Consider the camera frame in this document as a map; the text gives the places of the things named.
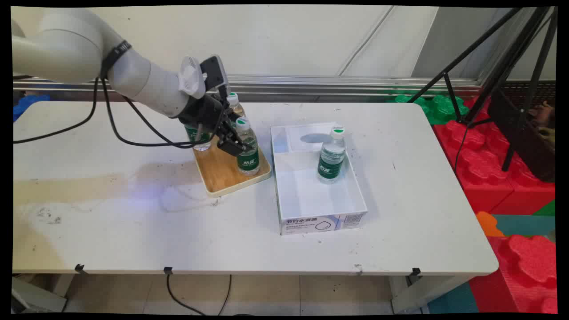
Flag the green foam mat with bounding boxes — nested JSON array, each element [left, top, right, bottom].
[[391, 93, 470, 126]]

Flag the black floor cable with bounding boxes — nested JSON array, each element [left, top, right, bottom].
[[166, 272, 232, 316]]

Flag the aluminium wall rail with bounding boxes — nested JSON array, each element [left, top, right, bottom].
[[13, 75, 483, 104]]

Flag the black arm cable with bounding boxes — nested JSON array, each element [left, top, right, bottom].
[[13, 78, 99, 144], [102, 79, 214, 148]]

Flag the black velcro strap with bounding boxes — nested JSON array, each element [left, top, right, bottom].
[[100, 40, 132, 80]]

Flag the red foam mat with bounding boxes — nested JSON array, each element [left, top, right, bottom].
[[469, 235, 558, 314]]

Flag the white table leg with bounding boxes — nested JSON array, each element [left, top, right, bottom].
[[11, 273, 75, 313], [390, 275, 474, 314]]

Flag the orange foam piece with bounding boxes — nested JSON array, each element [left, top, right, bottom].
[[475, 211, 506, 238]]

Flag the white black wrist camera mount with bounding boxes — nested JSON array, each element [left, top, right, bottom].
[[178, 54, 230, 100]]

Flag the blue foam mat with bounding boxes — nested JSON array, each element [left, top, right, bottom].
[[13, 94, 50, 122]]

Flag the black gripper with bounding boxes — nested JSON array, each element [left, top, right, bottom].
[[178, 90, 248, 157]]

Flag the black tripod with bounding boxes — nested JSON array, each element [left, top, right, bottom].
[[407, 7, 558, 172]]

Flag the brown lumpy object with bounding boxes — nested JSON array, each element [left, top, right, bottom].
[[528, 101, 556, 150]]

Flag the white cardboard box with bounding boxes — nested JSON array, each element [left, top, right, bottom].
[[270, 122, 369, 236]]

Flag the red foam block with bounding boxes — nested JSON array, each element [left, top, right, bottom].
[[489, 151, 556, 217], [433, 119, 516, 215]]

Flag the wooden tray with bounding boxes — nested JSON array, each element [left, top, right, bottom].
[[192, 133, 272, 199]]

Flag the teal foam mat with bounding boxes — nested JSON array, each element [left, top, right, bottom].
[[491, 215, 556, 237]]

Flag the clear water bottle green label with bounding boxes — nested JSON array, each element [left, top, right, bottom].
[[184, 124, 212, 152], [317, 126, 347, 184], [226, 92, 246, 120], [234, 117, 261, 176]]

